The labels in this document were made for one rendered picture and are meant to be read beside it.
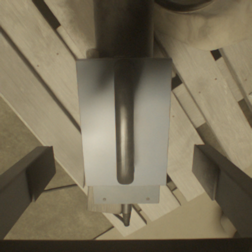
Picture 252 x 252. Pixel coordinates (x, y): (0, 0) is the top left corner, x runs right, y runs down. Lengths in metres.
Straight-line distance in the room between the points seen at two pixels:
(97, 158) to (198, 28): 0.39
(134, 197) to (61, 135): 0.28
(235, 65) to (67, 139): 0.52
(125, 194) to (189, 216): 0.56
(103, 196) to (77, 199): 0.47
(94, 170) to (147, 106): 0.14
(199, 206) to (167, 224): 0.16
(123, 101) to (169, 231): 0.80
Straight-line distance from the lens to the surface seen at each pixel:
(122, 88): 0.22
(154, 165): 0.31
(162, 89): 0.28
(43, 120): 0.57
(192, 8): 0.54
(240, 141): 0.66
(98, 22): 0.32
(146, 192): 0.40
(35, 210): 0.96
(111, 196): 0.40
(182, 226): 0.95
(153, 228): 0.93
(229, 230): 0.92
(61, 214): 0.94
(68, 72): 0.55
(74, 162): 0.58
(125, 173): 0.25
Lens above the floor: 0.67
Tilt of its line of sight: 75 degrees down
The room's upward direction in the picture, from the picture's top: 180 degrees counter-clockwise
